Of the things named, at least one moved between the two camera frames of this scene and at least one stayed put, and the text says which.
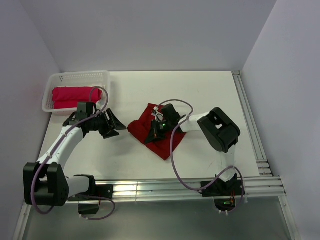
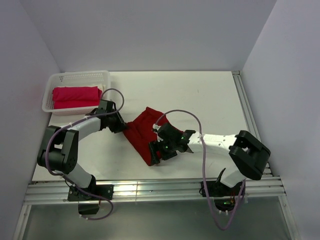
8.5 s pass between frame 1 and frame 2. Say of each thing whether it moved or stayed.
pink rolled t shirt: stayed
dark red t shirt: moved
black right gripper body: moved
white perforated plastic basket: stayed
